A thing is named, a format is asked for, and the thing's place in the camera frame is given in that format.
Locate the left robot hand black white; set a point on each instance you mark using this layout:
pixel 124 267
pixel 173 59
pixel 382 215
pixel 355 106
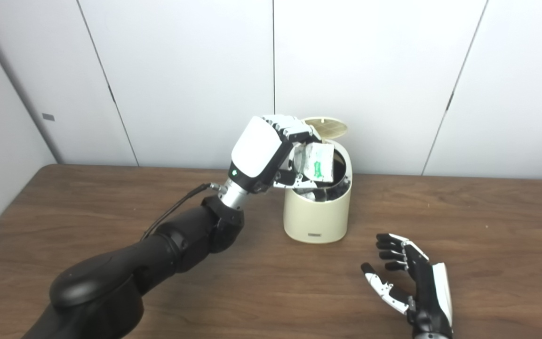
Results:
pixel 257 150

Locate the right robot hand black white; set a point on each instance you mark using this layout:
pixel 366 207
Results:
pixel 426 292

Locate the green white milk carton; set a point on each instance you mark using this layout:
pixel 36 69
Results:
pixel 318 162

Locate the cream round bin lid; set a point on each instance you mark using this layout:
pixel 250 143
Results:
pixel 330 127

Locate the cream-colored bin body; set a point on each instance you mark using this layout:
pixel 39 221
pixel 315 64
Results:
pixel 318 219

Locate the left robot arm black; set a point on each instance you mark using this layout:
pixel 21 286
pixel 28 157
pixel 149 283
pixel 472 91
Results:
pixel 158 249

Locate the small gray wall tag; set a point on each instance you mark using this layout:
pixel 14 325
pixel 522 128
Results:
pixel 48 117

